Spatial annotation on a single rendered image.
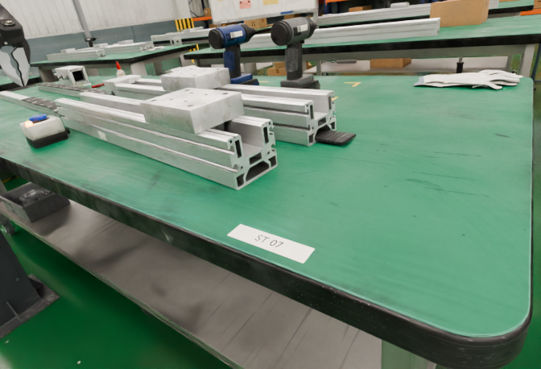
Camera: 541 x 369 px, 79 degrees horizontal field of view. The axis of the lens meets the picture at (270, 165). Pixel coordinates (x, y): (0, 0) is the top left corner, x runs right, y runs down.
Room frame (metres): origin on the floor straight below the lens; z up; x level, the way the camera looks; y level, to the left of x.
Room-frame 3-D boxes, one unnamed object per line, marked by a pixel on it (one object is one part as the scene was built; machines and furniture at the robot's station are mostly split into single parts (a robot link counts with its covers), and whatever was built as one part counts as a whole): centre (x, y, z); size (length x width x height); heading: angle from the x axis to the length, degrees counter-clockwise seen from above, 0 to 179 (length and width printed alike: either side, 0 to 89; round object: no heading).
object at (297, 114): (0.90, 0.17, 0.82); 0.80 x 0.10 x 0.09; 45
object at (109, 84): (1.21, 0.49, 0.83); 0.12 x 0.09 x 0.10; 135
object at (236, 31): (1.11, 0.05, 0.89); 0.20 x 0.08 x 0.22; 137
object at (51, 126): (0.88, 0.59, 0.81); 0.10 x 0.08 x 0.06; 135
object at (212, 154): (0.77, 0.30, 0.82); 0.80 x 0.10 x 0.09; 45
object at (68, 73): (1.97, 1.04, 0.83); 0.11 x 0.10 x 0.10; 138
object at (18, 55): (0.91, 0.60, 0.98); 0.06 x 0.03 x 0.09; 45
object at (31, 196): (1.60, 1.28, 0.27); 0.31 x 0.21 x 0.10; 53
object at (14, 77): (0.89, 0.62, 0.98); 0.06 x 0.03 x 0.09; 45
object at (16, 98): (1.54, 1.06, 0.79); 0.96 x 0.04 x 0.03; 45
